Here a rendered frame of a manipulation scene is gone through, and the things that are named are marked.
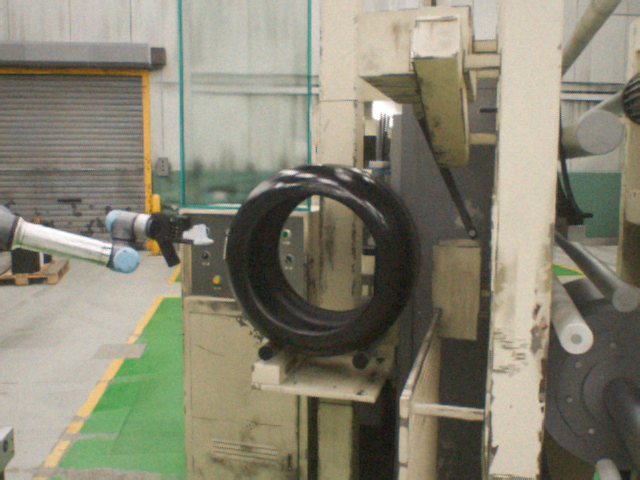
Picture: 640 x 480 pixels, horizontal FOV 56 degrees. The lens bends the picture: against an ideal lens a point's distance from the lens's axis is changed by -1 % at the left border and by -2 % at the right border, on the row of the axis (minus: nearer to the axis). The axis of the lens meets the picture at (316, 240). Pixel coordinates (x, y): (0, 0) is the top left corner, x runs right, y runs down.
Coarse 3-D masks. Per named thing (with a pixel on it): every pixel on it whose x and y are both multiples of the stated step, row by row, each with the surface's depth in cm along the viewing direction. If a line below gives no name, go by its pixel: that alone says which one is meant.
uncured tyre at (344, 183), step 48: (288, 192) 170; (336, 192) 166; (384, 192) 169; (240, 240) 175; (384, 240) 164; (240, 288) 177; (288, 288) 201; (384, 288) 165; (288, 336) 174; (336, 336) 170
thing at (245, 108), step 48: (192, 0) 241; (240, 0) 236; (288, 0) 231; (192, 48) 244; (240, 48) 238; (288, 48) 233; (192, 96) 246; (240, 96) 240; (288, 96) 235; (192, 144) 248; (240, 144) 243; (288, 144) 237; (192, 192) 250; (240, 192) 245
